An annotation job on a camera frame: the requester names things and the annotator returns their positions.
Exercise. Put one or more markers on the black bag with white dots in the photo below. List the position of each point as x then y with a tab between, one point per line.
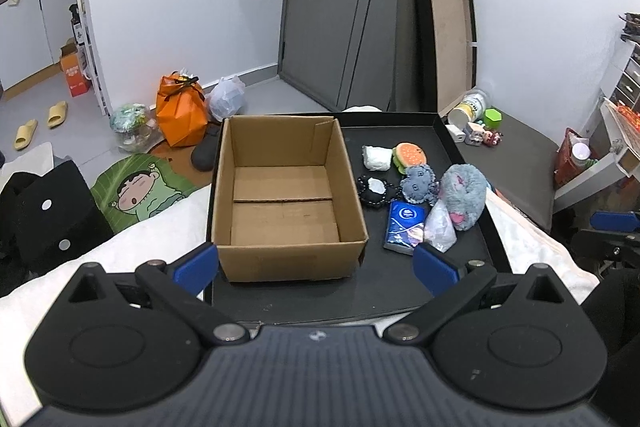
46	221

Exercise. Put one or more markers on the black beaded pouch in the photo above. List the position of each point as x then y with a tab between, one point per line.
375	192

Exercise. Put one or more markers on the grey denim octopus toy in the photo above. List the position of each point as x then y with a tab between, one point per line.
420	185

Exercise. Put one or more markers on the orange cardboard box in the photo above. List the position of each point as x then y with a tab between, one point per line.
74	65

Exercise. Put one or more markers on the white plastic bag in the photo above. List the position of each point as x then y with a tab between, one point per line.
227	98

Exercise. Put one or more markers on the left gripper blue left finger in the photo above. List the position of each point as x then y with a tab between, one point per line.
195	271

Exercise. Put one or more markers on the green hexagonal container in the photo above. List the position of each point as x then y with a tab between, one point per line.
492	119

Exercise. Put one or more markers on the small figurine toys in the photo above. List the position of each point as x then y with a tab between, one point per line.
477	134

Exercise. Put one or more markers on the black shallow tray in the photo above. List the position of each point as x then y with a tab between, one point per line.
384	283

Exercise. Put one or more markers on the orange paper bag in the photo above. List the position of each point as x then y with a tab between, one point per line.
181	110

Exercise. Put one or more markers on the white charger block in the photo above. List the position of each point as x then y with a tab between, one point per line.
456	134

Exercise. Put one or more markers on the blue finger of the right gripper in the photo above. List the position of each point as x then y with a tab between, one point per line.
628	221

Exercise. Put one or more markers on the yellow slipper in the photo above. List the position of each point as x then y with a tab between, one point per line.
24	134
57	114

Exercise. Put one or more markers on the white blanket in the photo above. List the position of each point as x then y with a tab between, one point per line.
167	236

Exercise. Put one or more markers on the brown cardboard box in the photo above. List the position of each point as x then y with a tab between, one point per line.
284	201

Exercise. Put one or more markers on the fluffy light blue plush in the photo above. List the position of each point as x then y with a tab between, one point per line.
463	190

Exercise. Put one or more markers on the green cartoon floor mat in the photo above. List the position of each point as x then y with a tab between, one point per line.
137	188

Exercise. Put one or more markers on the clear plastic bag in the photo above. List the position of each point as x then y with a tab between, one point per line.
439	231

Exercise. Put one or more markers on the yellow slipper left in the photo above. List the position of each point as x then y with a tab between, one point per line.
24	134

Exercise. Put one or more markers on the hamburger plush toy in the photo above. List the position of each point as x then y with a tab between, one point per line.
406	155

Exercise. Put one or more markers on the white yellow canister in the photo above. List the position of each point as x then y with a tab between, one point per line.
471	108

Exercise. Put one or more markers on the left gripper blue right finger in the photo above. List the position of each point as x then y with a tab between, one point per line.
434	270

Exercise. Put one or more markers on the blue tissue pack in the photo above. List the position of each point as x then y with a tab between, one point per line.
405	227

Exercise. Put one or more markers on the black shoe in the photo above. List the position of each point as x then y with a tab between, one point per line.
203	156

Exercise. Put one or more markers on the leaning black framed board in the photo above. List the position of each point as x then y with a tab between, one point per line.
446	52

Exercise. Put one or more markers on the yellow slipper right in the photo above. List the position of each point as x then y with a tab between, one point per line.
57	114

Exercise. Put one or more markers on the white kitchen cabinet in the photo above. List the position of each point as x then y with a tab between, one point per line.
32	35

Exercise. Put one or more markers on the clear bag with green items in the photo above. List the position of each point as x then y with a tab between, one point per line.
134	127

